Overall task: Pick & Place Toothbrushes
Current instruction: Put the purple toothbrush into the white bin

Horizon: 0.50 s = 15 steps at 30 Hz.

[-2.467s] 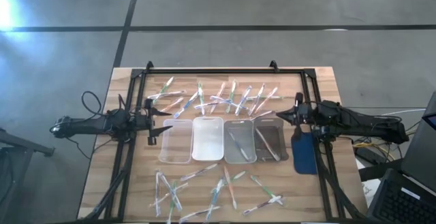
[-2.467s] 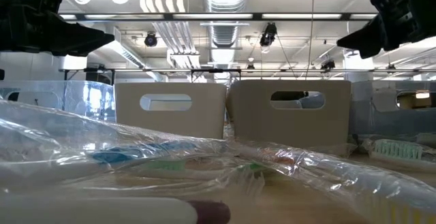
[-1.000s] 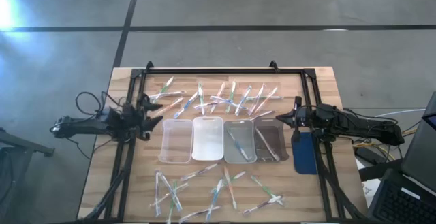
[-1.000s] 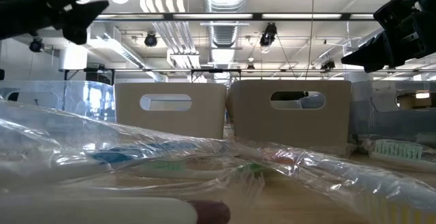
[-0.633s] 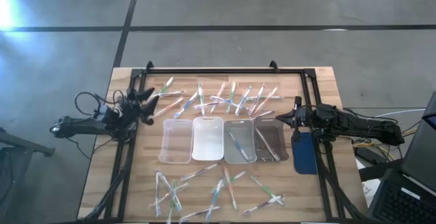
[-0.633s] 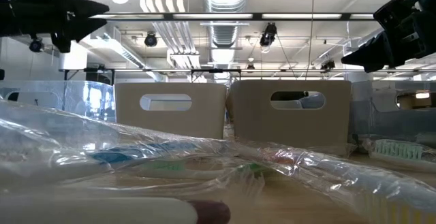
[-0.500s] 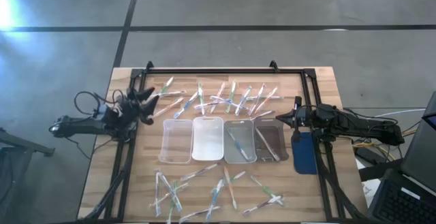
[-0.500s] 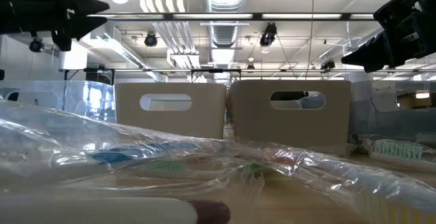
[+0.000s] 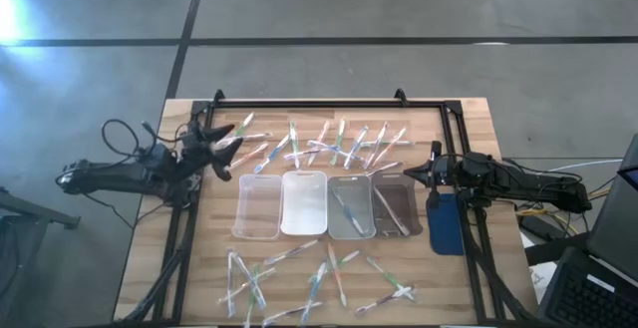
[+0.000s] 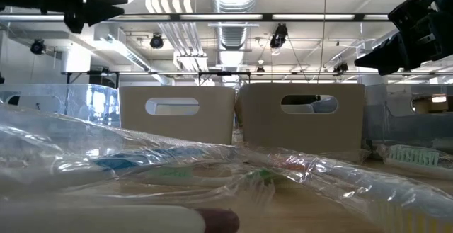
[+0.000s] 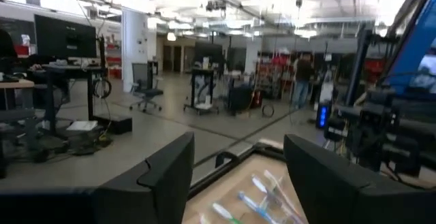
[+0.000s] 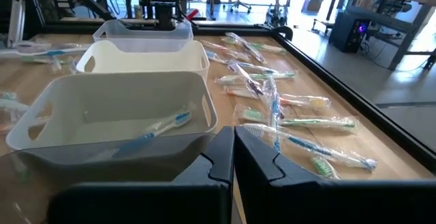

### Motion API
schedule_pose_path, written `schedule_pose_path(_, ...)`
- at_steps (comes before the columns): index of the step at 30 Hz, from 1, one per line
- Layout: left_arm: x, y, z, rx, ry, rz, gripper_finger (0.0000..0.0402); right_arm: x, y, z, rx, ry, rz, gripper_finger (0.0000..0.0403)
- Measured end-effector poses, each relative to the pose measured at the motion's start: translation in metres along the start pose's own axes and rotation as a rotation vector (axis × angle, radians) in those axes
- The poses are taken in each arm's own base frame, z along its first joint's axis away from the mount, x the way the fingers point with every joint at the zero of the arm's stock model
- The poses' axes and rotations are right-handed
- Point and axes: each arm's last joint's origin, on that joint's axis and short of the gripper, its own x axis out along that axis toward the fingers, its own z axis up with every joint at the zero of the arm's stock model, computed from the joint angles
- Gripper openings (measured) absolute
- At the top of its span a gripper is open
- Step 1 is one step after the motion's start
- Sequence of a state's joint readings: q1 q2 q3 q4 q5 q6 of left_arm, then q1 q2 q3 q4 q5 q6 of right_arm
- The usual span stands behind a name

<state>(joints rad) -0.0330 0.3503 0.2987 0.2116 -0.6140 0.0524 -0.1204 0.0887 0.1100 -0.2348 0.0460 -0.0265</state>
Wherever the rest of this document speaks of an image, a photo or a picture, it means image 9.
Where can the white plastic bin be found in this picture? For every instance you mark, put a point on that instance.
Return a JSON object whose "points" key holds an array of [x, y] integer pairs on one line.
{"points": [[304, 203]]}

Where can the black laptop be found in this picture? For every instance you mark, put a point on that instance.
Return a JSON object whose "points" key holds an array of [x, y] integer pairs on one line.
{"points": [[588, 303]]}

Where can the black metal stand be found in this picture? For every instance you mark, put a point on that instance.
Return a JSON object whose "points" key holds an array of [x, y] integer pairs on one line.
{"points": [[40, 213]]}

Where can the upper pile of wrapped toothbrushes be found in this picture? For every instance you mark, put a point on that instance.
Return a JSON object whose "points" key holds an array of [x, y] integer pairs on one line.
{"points": [[273, 153]]}

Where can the white paper sheet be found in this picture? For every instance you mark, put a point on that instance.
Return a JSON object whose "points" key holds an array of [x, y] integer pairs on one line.
{"points": [[543, 275]]}

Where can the grey plastic bin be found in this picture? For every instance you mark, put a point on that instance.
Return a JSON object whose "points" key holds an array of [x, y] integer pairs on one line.
{"points": [[361, 193]]}

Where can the dark grey monitor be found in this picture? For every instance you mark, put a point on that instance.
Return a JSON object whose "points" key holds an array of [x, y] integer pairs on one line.
{"points": [[615, 218]]}

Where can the black power brick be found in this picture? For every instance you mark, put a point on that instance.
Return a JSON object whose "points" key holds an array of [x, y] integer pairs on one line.
{"points": [[536, 227]]}

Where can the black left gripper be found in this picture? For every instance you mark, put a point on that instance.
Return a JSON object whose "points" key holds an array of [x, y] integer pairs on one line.
{"points": [[192, 153]]}

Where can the smoky brown plastic bin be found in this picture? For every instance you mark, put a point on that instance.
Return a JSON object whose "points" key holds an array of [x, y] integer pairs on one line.
{"points": [[406, 193]]}

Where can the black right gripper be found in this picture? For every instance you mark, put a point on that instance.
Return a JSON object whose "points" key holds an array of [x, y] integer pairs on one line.
{"points": [[453, 173]]}

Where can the clear plastic bin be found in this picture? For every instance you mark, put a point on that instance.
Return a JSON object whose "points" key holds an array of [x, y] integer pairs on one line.
{"points": [[256, 203]]}

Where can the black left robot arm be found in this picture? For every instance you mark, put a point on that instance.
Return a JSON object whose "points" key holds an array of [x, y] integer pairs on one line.
{"points": [[114, 173]]}

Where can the blue toothbrush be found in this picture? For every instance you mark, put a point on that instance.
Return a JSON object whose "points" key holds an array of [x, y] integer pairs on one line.
{"points": [[356, 144], [347, 212], [244, 270], [349, 156], [310, 303]]}

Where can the blue mat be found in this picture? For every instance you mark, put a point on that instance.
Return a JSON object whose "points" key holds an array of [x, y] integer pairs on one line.
{"points": [[446, 228]]}

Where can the black aluminium table frame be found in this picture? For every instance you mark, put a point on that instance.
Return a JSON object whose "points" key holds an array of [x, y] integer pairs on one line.
{"points": [[324, 103]]}

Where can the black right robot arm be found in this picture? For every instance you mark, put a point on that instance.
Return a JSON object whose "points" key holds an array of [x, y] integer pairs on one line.
{"points": [[538, 183]]}

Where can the purple toothbrush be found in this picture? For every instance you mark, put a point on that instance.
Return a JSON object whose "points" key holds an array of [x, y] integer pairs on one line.
{"points": [[299, 155], [230, 288], [254, 136], [386, 167], [294, 312], [291, 251], [379, 303]]}

